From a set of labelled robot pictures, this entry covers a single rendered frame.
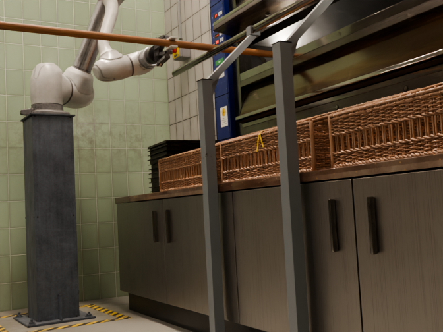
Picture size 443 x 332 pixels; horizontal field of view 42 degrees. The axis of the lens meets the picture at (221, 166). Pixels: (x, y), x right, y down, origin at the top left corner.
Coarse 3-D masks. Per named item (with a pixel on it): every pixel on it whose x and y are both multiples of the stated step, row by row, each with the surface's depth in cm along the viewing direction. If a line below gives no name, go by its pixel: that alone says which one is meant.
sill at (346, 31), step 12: (408, 0) 201; (420, 0) 196; (384, 12) 210; (396, 12) 205; (360, 24) 221; (372, 24) 216; (324, 36) 240; (336, 36) 233; (300, 48) 254; (312, 48) 247; (252, 72) 288
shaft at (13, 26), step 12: (0, 24) 210; (12, 24) 212; (24, 24) 214; (72, 36) 224; (84, 36) 226; (96, 36) 228; (108, 36) 230; (120, 36) 232; (132, 36) 235; (192, 48) 250; (204, 48) 252; (228, 48) 258
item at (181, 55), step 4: (180, 40) 347; (176, 48) 349; (180, 48) 346; (176, 52) 349; (180, 52) 346; (184, 52) 347; (188, 52) 348; (176, 56) 349; (180, 56) 346; (184, 56) 347; (188, 56) 348; (176, 60) 354; (180, 60) 354; (184, 60) 355
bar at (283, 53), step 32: (256, 32) 219; (192, 64) 263; (224, 64) 212; (288, 64) 165; (288, 96) 164; (288, 128) 163; (288, 160) 162; (288, 192) 161; (288, 224) 161; (288, 256) 161; (288, 288) 161; (224, 320) 201
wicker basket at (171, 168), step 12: (300, 120) 241; (216, 144) 221; (300, 144) 240; (180, 156) 247; (192, 156) 236; (216, 156) 221; (168, 168) 258; (180, 168) 247; (192, 168) 276; (216, 168) 220; (168, 180) 258; (180, 180) 247; (192, 180) 237
